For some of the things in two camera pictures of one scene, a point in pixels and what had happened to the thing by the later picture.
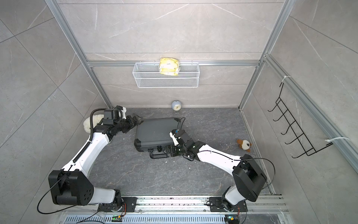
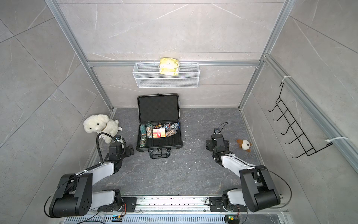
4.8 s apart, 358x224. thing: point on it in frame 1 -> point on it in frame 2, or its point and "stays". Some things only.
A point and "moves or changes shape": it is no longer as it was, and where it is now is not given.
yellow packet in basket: [169, 66] stays
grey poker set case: [154, 135] moves or changes shape
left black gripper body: [127, 125] -> [127, 153]
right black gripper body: [175, 150] -> [209, 143]
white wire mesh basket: [148, 75] stays
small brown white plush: [244, 144] stays
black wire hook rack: [293, 126] stays
